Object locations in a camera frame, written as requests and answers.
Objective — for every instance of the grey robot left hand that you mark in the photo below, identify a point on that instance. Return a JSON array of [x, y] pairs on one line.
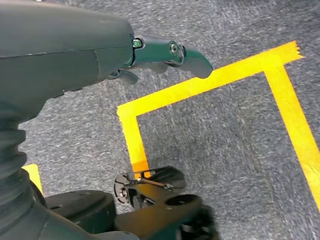
[[62, 49]]

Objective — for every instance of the yellow floor tape square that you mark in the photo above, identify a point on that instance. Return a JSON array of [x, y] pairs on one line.
[[200, 84]]

